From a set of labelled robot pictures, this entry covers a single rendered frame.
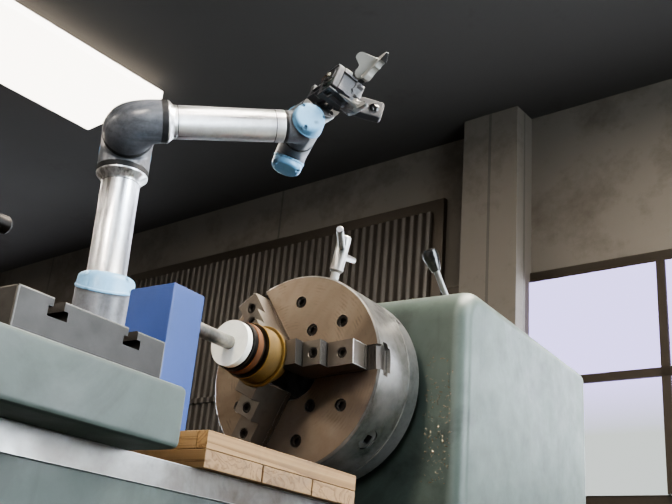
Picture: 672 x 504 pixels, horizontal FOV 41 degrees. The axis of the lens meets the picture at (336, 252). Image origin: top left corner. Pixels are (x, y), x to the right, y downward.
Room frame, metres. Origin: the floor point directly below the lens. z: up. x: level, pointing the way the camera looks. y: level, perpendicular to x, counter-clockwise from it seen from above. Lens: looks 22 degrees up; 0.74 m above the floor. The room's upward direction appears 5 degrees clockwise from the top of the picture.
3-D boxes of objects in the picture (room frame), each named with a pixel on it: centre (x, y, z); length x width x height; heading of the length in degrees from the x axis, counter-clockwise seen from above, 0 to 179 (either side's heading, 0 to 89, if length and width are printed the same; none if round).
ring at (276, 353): (1.29, 0.11, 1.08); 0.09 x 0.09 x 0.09; 55
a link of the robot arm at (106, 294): (1.73, 0.46, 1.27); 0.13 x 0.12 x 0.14; 15
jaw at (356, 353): (1.30, -0.01, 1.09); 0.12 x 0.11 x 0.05; 55
